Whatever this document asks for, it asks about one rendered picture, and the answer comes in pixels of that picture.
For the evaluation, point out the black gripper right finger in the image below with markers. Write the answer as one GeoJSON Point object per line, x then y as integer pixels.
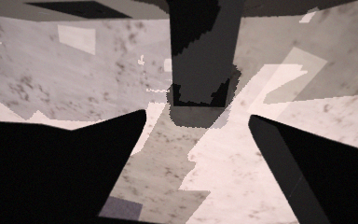
{"type": "Point", "coordinates": [318, 176]}

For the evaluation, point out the black two-prong charger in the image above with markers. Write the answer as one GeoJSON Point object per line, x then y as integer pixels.
{"type": "Point", "coordinates": [204, 36]}

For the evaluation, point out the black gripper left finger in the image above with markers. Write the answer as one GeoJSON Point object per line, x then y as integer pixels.
{"type": "Point", "coordinates": [85, 162]}

